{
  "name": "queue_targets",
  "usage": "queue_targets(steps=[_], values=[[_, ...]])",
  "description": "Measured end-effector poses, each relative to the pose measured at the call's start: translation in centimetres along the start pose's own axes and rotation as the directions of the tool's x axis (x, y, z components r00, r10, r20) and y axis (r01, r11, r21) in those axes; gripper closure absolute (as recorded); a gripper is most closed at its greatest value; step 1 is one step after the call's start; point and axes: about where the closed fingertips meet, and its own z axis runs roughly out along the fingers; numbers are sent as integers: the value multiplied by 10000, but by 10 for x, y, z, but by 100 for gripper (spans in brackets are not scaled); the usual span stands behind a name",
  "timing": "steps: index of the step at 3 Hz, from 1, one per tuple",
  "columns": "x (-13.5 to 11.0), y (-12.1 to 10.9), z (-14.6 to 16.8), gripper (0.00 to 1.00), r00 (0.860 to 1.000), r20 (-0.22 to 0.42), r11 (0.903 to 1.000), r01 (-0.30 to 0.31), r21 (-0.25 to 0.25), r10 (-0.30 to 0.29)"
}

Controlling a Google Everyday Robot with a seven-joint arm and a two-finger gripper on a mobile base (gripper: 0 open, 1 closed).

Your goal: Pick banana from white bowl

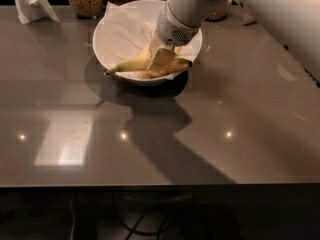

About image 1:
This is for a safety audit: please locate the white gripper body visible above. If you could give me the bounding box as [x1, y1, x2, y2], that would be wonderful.
[157, 2, 199, 46]

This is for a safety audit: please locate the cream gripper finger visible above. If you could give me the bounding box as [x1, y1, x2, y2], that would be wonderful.
[147, 48, 176, 72]
[149, 31, 174, 55]

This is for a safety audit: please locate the horizontal yellow banana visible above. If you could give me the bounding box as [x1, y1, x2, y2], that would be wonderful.
[104, 58, 192, 78]

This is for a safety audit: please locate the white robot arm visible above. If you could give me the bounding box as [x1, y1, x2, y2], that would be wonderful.
[150, 0, 320, 80]

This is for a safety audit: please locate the small left yellow banana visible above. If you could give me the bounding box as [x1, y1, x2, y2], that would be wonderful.
[135, 44, 159, 79]

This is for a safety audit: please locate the white ceramic bowl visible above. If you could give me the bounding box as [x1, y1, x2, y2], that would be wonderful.
[92, 0, 203, 87]

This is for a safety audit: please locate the right glass grain jar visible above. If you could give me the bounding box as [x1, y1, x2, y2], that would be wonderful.
[206, 0, 232, 22]

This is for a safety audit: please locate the right white paper stand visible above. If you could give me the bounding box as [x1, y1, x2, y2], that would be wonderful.
[242, 13, 256, 26]

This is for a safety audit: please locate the white paper stand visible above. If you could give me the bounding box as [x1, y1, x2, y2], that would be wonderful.
[242, 13, 256, 26]
[14, 0, 59, 24]

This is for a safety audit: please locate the left white paper stand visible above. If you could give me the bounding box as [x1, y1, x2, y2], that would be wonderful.
[14, 0, 59, 24]

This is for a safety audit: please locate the black cable under table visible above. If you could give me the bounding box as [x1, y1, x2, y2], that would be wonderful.
[114, 197, 211, 240]

